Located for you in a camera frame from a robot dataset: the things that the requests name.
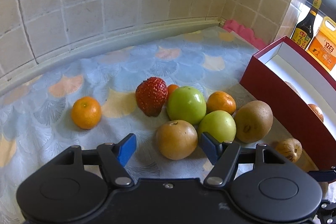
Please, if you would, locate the yellow detergent jug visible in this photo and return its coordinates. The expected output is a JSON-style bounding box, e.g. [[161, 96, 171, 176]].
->
[[307, 16, 336, 72]]

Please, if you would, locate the dark soy sauce bottle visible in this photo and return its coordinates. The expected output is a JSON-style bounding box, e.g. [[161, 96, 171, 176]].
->
[[290, 0, 322, 50]]

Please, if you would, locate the floral blue tablecloth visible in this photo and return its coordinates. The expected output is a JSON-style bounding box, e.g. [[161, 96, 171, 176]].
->
[[1, 27, 335, 223]]

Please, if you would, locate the pink cloth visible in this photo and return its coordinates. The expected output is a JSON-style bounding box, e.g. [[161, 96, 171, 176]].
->
[[223, 19, 266, 50]]

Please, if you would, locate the red strawberry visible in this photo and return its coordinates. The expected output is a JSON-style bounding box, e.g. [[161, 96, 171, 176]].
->
[[135, 77, 168, 117]]

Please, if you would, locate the small cherry tomato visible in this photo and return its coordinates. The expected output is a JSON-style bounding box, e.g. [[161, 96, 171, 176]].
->
[[167, 84, 179, 98]]

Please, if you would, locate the large green apple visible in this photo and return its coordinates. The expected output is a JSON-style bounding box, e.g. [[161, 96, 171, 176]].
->
[[166, 86, 207, 125]]

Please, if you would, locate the mandarin orange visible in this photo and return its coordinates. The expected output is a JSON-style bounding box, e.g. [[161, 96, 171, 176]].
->
[[71, 96, 102, 130]]

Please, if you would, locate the brown kiwi with sticker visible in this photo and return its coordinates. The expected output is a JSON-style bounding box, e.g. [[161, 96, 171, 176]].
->
[[234, 101, 273, 143]]

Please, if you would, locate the brown kiwi in box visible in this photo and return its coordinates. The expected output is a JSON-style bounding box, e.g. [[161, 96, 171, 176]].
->
[[284, 81, 301, 98]]

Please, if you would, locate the red cardboard box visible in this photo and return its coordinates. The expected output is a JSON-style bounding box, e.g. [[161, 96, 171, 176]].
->
[[240, 36, 335, 170]]

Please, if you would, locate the brown round pear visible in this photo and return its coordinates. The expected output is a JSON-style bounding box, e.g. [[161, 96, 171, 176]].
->
[[155, 120, 198, 160]]

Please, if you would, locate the small green apple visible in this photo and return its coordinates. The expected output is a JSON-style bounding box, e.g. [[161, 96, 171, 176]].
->
[[197, 110, 236, 143]]

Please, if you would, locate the large orange in box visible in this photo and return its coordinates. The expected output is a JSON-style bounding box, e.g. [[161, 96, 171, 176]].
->
[[308, 103, 324, 122]]

